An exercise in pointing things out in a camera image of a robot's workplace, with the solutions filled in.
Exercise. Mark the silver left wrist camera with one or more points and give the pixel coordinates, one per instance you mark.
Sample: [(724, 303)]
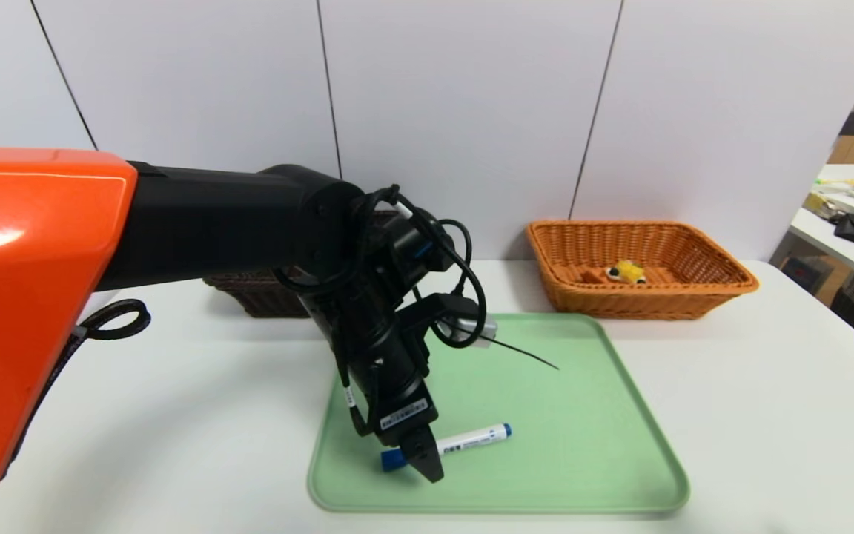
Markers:
[(471, 326)]

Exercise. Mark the toy waffle with fruit topping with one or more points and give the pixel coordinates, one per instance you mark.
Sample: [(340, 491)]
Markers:
[(626, 272)]

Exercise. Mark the orange wicker basket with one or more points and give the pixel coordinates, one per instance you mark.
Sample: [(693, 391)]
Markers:
[(634, 304)]

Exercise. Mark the brown cardboard box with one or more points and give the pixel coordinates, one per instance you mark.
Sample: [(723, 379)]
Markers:
[(831, 285)]

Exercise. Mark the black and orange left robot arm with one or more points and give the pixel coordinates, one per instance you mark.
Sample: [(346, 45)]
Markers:
[(212, 222)]

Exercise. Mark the yellow packet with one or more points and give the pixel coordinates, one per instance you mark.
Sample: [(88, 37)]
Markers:
[(818, 205)]

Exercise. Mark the dark brown wicker basket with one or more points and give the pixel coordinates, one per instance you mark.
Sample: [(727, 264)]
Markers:
[(256, 297)]

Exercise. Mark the white office desk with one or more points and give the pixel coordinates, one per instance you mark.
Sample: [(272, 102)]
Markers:
[(816, 233)]

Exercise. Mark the white marker with blue cap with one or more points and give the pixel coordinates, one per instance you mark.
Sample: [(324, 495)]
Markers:
[(475, 439)]

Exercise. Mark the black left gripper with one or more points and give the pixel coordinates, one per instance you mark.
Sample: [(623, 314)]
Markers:
[(403, 416)]

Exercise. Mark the black zip tie tail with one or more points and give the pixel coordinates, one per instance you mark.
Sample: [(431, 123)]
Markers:
[(523, 354)]

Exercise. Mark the light green plastic tray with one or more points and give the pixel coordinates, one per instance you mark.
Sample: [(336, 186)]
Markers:
[(583, 445)]

